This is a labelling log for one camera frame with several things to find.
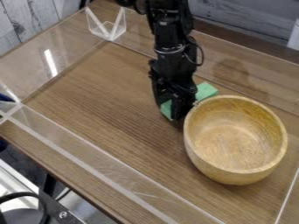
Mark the black table leg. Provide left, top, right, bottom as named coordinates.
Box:
left=43, top=174, right=58, bottom=196

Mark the green rectangular block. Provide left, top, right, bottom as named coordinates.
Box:
left=160, top=82, right=219, bottom=121

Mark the clear acrylic tray wall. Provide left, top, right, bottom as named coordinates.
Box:
left=0, top=2, right=299, bottom=224

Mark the black cable loop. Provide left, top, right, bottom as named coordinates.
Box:
left=0, top=191, right=52, bottom=224

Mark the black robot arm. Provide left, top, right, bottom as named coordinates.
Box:
left=115, top=0, right=203, bottom=121

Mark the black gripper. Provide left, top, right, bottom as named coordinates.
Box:
left=148, top=50, right=199, bottom=120

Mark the light wooden bowl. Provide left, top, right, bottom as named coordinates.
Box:
left=183, top=95, right=287, bottom=186

